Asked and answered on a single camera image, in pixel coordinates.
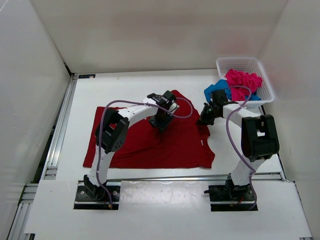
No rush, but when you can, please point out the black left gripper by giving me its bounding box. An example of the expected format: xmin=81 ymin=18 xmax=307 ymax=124
xmin=147 ymin=110 xmax=175 ymax=134

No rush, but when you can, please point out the red t-shirt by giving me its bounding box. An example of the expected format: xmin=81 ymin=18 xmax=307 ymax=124
xmin=82 ymin=89 xmax=216 ymax=170

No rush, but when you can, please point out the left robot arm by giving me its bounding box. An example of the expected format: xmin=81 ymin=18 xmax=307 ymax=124
xmin=83 ymin=91 xmax=179 ymax=202

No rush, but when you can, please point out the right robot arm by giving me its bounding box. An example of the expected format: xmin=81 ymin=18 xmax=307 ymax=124
xmin=196 ymin=89 xmax=280 ymax=200

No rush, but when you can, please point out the blue t-shirt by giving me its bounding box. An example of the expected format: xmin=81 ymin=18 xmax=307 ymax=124
xmin=204 ymin=79 xmax=261 ymax=103

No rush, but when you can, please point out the pink t-shirt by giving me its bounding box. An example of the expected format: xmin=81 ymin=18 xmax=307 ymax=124
xmin=225 ymin=69 xmax=263 ymax=92

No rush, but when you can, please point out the white plastic laundry basket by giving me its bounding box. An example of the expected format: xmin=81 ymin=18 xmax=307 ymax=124
xmin=216 ymin=57 xmax=275 ymax=109

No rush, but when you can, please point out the white front cover board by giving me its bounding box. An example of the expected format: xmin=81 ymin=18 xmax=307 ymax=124
xmin=25 ymin=180 xmax=312 ymax=240

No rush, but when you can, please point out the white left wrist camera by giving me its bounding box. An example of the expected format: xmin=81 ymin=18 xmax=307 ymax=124
xmin=167 ymin=100 xmax=180 ymax=115

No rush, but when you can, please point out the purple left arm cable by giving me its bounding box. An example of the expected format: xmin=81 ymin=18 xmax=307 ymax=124
xmin=96 ymin=97 xmax=194 ymax=210

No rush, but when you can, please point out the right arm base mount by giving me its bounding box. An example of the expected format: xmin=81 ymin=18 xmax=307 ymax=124
xmin=203 ymin=184 xmax=258 ymax=212

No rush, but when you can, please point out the aluminium front rail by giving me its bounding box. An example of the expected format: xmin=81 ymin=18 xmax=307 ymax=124
xmin=41 ymin=164 xmax=286 ymax=185

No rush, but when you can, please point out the aluminium rail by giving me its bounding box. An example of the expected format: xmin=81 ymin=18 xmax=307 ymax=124
xmin=6 ymin=64 xmax=97 ymax=240
xmin=41 ymin=164 xmax=286 ymax=185

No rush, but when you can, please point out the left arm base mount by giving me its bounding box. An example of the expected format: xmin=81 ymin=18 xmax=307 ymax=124
xmin=73 ymin=181 xmax=121 ymax=211

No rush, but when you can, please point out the aluminium left side rail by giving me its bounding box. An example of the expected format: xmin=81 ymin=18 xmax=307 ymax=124
xmin=6 ymin=64 xmax=97 ymax=240

